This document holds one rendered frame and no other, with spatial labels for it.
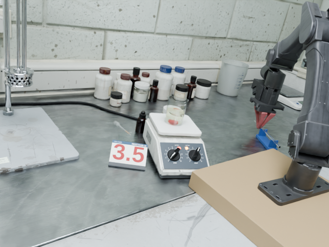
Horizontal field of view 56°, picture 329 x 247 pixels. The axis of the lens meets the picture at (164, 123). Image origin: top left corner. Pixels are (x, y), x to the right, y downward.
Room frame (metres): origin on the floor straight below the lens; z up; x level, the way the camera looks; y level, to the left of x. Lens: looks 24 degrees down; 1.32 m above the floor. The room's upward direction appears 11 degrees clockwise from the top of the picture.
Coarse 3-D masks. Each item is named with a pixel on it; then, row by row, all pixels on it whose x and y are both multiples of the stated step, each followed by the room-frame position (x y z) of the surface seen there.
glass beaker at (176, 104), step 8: (168, 96) 0.77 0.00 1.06; (176, 96) 0.80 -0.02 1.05; (168, 104) 0.76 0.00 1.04; (176, 104) 0.75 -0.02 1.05; (184, 104) 0.76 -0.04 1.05; (168, 112) 0.76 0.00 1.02; (176, 112) 0.75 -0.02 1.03; (184, 112) 0.76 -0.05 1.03; (168, 120) 0.75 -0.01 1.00; (176, 120) 0.75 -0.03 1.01
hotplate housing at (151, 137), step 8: (144, 128) 0.80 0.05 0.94; (152, 128) 0.75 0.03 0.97; (144, 136) 0.79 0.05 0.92; (152, 136) 0.72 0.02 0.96; (160, 136) 0.71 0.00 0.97; (168, 136) 0.72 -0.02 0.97; (176, 136) 0.73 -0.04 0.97; (184, 136) 0.74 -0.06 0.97; (192, 136) 0.75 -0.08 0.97; (152, 144) 0.71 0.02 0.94; (152, 152) 0.70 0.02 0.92; (160, 152) 0.66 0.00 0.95; (160, 160) 0.65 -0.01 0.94; (160, 168) 0.63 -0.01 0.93; (160, 176) 0.63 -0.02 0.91; (168, 176) 0.63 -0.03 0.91; (176, 176) 0.64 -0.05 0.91; (184, 176) 0.65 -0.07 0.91
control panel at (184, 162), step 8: (160, 144) 0.68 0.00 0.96; (168, 144) 0.69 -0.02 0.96; (176, 144) 0.70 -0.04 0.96; (184, 144) 0.71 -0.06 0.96; (192, 144) 0.71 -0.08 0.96; (200, 144) 0.72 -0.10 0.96; (184, 152) 0.68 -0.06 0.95; (200, 152) 0.70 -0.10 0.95; (168, 160) 0.65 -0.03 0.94; (184, 160) 0.67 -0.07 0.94; (192, 160) 0.67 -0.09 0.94; (200, 160) 0.68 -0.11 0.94; (168, 168) 0.63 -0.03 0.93; (176, 168) 0.64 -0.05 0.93; (184, 168) 0.65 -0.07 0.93; (192, 168) 0.65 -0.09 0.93; (200, 168) 0.66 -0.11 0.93
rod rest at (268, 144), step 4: (260, 128) 0.99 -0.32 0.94; (260, 132) 0.99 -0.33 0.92; (264, 132) 0.99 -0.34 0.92; (256, 136) 0.99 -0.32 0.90; (260, 136) 0.99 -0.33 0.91; (264, 136) 0.99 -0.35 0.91; (260, 140) 0.96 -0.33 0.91; (264, 140) 0.96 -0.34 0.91; (268, 140) 0.97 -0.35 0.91; (272, 140) 0.91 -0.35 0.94; (276, 140) 0.92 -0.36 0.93; (264, 144) 0.93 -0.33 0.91; (268, 144) 0.93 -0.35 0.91; (272, 144) 0.91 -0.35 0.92; (268, 148) 0.90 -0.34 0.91; (276, 148) 0.91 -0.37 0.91
